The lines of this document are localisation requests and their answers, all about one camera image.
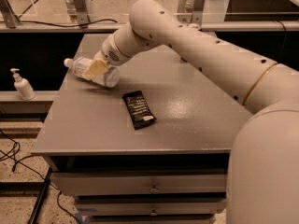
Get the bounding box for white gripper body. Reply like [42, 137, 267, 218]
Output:
[94, 34, 131, 66]

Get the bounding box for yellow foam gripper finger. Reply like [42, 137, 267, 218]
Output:
[83, 58, 108, 79]

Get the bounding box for clear blue plastic bottle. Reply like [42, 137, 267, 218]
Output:
[64, 57, 120, 88]

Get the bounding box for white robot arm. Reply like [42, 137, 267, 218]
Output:
[84, 0, 299, 224]

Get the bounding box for white pump dispenser bottle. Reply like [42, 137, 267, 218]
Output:
[10, 68, 36, 101]

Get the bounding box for black snack wrapper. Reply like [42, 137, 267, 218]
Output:
[122, 91, 156, 130]

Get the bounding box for grey drawer cabinet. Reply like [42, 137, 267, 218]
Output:
[33, 38, 249, 224]

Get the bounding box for upper grey drawer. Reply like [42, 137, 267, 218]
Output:
[50, 172, 226, 196]

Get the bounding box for grey drawer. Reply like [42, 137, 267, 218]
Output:
[75, 198, 226, 217]
[50, 172, 226, 196]

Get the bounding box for black floor bar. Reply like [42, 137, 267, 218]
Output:
[27, 168, 51, 224]

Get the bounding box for lower grey drawer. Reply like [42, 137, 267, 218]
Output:
[75, 198, 226, 217]

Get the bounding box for middle metal bracket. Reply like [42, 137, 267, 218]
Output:
[64, 0, 90, 28]

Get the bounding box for metal bracket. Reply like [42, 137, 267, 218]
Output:
[177, 0, 206, 26]
[0, 0, 20, 29]
[64, 0, 90, 28]

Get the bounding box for right metal bracket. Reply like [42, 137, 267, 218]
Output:
[177, 0, 206, 26]

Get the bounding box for black cable on rail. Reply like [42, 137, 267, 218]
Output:
[19, 18, 119, 28]

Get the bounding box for left metal bracket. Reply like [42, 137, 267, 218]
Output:
[0, 0, 20, 29]

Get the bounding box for black floor cables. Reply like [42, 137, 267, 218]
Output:
[0, 128, 82, 224]

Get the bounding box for horizontal metal rail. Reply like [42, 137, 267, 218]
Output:
[0, 21, 299, 33]

